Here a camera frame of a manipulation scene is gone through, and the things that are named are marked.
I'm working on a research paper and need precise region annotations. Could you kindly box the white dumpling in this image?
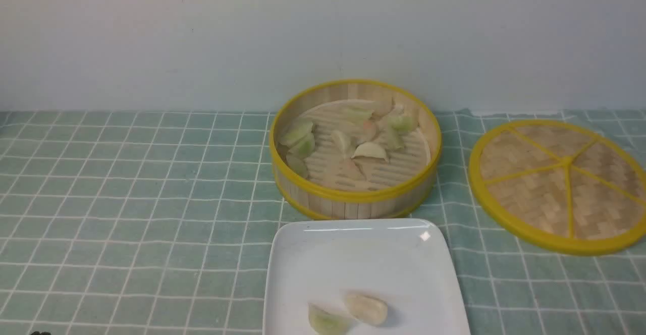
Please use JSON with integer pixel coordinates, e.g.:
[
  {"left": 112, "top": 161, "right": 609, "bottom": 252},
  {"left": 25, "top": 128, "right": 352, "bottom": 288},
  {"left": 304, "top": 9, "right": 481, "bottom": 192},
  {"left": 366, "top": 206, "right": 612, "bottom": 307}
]
[
  {"left": 351, "top": 141, "right": 389, "bottom": 162},
  {"left": 344, "top": 292, "right": 389, "bottom": 327}
]

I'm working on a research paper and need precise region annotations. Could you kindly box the white square plate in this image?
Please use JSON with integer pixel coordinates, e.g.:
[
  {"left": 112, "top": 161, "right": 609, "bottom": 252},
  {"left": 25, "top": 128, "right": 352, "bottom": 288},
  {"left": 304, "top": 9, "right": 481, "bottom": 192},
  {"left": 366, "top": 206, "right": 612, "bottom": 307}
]
[{"left": 262, "top": 218, "right": 470, "bottom": 334}]

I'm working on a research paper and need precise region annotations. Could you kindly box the white dumpling on plate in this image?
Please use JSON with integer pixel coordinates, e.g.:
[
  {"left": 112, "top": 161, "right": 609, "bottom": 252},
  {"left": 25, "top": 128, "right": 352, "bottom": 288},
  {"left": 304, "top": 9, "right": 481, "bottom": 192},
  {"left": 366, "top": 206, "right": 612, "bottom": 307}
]
[{"left": 344, "top": 292, "right": 389, "bottom": 327}]

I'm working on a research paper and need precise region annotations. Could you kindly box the green dumpling on plate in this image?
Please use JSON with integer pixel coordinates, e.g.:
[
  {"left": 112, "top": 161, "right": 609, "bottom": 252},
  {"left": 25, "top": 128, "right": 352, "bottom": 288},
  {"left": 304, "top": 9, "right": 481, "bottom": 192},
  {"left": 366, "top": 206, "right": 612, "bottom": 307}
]
[{"left": 308, "top": 303, "right": 353, "bottom": 334}]

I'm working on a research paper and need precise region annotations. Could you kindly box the pale dumpling steamer centre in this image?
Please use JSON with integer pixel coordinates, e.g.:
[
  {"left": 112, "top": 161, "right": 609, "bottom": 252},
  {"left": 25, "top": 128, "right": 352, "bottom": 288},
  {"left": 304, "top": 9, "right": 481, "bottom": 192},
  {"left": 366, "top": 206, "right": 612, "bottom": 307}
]
[{"left": 331, "top": 130, "right": 355, "bottom": 158}]

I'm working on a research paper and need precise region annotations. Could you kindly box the pale dumpling steamer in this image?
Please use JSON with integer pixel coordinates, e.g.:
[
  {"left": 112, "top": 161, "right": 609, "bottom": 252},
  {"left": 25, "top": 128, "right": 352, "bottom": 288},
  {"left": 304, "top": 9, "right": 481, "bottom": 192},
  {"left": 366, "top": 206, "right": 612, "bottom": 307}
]
[
  {"left": 331, "top": 130, "right": 355, "bottom": 158},
  {"left": 341, "top": 98, "right": 394, "bottom": 122}
]

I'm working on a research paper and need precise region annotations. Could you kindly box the bamboo steamer basket yellow rim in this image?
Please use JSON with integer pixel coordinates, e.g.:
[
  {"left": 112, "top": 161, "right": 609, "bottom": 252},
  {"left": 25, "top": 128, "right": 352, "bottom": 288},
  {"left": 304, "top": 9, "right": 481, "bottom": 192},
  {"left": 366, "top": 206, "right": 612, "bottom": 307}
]
[{"left": 270, "top": 79, "right": 442, "bottom": 219}]

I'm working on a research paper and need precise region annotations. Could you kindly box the pink dumpling steamer centre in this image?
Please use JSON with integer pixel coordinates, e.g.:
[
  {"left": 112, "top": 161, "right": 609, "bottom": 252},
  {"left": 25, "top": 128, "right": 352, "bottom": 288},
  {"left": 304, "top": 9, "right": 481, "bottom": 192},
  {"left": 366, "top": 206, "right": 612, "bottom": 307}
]
[{"left": 357, "top": 120, "right": 379, "bottom": 144}]

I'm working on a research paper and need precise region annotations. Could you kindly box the pale dumpling steamer top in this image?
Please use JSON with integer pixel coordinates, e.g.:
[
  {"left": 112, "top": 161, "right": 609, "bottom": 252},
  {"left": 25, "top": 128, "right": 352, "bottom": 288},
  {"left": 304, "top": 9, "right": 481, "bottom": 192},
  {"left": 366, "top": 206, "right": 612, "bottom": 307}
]
[{"left": 341, "top": 98, "right": 394, "bottom": 122}]

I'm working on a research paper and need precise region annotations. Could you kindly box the green checked tablecloth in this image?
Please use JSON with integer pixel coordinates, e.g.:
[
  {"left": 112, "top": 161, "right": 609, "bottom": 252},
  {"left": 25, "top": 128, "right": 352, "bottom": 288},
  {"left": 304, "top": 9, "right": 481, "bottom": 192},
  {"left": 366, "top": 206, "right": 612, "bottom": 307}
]
[{"left": 1, "top": 109, "right": 645, "bottom": 334}]

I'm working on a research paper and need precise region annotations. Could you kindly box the woven bamboo steamer lid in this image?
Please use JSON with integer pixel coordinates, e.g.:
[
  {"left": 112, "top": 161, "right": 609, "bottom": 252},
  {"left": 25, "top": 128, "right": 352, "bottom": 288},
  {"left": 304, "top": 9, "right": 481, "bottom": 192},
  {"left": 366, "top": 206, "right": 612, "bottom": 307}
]
[{"left": 468, "top": 120, "right": 645, "bottom": 255}]

